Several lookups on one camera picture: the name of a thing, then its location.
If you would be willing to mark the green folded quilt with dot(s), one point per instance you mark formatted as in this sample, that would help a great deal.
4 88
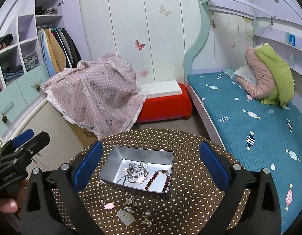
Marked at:
284 89

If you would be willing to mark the pink folded quilt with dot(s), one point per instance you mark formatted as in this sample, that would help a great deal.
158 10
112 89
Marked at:
265 83

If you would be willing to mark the hanging clothes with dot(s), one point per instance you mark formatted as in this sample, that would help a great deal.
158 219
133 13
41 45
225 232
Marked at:
58 50

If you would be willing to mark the grey metal tin box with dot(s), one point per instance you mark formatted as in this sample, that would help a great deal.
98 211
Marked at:
142 172

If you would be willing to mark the person's left hand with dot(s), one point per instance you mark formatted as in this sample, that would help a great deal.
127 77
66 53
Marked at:
15 205

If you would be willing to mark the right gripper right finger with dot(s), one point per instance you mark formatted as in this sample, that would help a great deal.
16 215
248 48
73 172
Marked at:
250 204

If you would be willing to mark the white pillow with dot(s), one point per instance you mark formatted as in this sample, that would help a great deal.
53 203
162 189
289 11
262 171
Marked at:
247 72

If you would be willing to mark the teal drawer cabinet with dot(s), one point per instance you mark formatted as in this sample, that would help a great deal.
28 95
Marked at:
20 97

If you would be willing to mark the purple open shelf unit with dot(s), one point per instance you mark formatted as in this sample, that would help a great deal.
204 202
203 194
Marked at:
22 61

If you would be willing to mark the cardboard box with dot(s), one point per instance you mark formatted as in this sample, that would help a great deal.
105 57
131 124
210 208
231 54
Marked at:
85 137

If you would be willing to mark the red storage ottoman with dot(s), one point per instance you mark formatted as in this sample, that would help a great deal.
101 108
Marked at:
166 108

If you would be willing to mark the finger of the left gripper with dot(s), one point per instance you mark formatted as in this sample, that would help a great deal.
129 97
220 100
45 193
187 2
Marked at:
22 138
31 143

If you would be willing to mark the pearl earrings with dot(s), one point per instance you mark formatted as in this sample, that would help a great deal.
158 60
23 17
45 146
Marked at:
146 218

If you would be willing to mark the pink butterfly wall sticker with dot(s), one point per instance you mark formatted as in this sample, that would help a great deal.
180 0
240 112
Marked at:
139 45

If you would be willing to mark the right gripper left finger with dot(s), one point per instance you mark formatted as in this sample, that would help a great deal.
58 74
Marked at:
52 204

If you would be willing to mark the small blue box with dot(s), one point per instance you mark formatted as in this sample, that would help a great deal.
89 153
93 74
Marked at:
291 40

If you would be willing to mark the white jade pendant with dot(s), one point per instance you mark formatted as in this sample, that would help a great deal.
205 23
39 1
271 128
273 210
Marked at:
125 217

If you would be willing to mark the teal candy print mattress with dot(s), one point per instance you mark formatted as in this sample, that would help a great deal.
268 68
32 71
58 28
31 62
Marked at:
258 136

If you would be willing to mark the white butterfly wall sticker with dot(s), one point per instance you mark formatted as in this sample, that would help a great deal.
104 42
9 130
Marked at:
163 11

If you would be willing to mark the white wardrobe doors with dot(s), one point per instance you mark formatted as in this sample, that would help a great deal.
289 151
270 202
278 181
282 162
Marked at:
115 25

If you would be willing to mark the pink checkered cloth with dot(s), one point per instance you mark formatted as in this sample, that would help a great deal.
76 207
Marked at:
100 96

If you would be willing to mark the white foam board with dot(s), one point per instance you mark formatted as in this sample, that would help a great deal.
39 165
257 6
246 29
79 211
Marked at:
160 89

